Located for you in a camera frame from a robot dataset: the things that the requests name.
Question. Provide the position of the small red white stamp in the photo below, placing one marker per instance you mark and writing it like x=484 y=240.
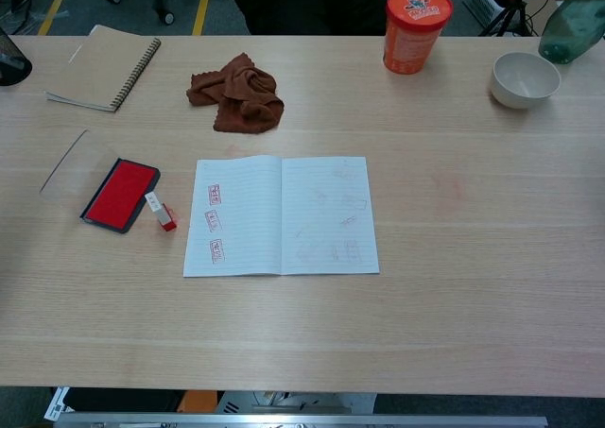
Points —
x=161 y=213

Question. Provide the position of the open lined white notebook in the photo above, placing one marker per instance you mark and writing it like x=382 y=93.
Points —
x=264 y=220

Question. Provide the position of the brown crumpled cloth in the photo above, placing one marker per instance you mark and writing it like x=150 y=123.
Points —
x=246 y=97

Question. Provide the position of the red ink stamp pad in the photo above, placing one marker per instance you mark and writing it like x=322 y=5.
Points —
x=122 y=195

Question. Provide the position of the kraft spiral notebook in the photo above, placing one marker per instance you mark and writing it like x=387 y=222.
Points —
x=101 y=66

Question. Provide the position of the black chair back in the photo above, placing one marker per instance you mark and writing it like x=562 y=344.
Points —
x=312 y=5

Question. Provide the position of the orange lidded canister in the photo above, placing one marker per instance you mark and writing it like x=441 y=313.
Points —
x=411 y=36

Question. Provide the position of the white ceramic bowl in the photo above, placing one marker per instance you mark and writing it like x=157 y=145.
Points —
x=522 y=80

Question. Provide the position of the black tripod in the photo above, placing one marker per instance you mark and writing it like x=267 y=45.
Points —
x=513 y=10

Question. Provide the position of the green plastic bottle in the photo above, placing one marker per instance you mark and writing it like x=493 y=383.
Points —
x=569 y=31

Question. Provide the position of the white labelled panel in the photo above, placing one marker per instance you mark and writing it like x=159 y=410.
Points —
x=57 y=404

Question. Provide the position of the black mesh holder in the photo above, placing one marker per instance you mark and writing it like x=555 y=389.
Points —
x=12 y=66

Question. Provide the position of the aluminium rail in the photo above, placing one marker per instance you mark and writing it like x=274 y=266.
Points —
x=283 y=421

